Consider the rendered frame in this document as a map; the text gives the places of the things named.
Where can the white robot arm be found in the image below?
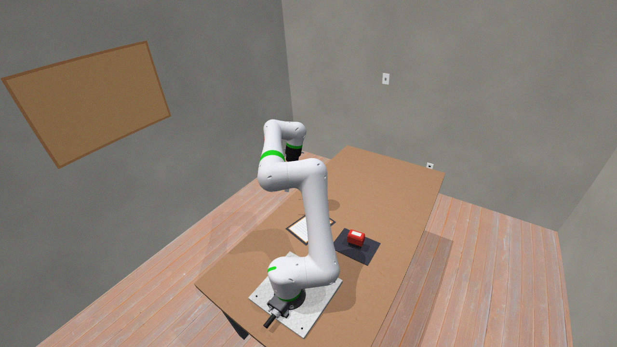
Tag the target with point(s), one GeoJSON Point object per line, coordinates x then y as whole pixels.
{"type": "Point", "coordinates": [288, 275]}

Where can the red self-inking stamp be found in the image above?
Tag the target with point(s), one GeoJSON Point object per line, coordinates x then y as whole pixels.
{"type": "Point", "coordinates": [355, 239]}

